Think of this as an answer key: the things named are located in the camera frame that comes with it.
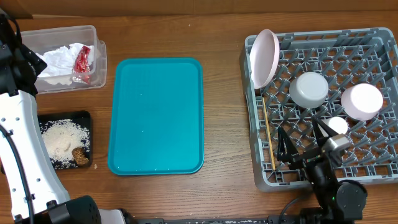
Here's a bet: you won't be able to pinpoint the grey bowl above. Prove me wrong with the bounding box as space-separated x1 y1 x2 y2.
289 72 329 109

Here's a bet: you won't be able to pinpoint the black tray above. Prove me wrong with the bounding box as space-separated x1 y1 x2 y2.
39 111 93 169

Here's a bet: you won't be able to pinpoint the brown food piece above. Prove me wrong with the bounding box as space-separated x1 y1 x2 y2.
72 147 90 167

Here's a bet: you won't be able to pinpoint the pink plate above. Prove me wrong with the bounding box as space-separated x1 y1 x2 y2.
249 29 280 89

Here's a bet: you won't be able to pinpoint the wooden chopstick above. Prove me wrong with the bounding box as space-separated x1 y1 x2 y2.
262 96 276 171

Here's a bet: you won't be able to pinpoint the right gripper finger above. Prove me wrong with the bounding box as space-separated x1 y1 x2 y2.
277 126 299 162
312 116 338 144

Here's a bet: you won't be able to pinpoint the clear plastic bin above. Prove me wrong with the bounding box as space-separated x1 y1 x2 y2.
21 25 108 94

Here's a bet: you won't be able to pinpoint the grey dishwasher rack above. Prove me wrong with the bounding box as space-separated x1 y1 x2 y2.
240 27 397 192

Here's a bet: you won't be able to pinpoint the white napkin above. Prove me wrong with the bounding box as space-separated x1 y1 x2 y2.
36 43 95 85

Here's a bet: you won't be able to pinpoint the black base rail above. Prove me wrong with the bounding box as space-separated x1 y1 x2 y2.
124 214 355 224

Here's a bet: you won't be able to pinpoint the rice leftovers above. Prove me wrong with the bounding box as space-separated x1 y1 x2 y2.
40 119 90 170

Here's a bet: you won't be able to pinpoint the pink bowl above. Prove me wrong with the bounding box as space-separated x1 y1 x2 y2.
341 83 383 121

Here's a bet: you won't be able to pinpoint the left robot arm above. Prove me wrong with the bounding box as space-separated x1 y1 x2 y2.
1 14 135 223

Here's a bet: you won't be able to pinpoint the red snack wrapper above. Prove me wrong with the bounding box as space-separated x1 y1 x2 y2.
72 45 90 84

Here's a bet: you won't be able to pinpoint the teal serving tray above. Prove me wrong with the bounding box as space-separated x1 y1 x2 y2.
108 57 205 175

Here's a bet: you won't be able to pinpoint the cream paper cup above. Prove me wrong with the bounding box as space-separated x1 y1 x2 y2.
322 116 348 134

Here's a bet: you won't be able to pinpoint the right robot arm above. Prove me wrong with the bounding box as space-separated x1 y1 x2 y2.
277 116 368 223

